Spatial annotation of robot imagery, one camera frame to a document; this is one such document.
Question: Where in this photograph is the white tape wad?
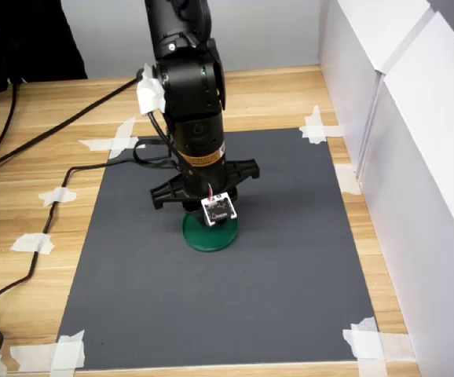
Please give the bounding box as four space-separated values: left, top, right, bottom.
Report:
135 62 168 118

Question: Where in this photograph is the black chair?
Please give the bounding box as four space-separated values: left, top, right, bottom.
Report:
0 0 90 84

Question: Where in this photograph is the thin black taped cable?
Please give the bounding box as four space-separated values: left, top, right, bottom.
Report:
0 112 196 319

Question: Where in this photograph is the white partition box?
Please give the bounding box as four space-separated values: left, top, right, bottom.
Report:
316 0 436 178
358 10 454 377

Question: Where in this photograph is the dark grey mat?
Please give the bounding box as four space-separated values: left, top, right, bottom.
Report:
56 127 381 372

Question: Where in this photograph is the black cable with coloured wires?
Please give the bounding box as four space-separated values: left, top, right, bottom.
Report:
0 76 141 193

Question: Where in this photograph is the round green lid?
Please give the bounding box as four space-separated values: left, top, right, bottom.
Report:
181 211 239 253

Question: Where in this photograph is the white camera box with board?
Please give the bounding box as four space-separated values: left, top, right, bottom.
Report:
200 192 239 228

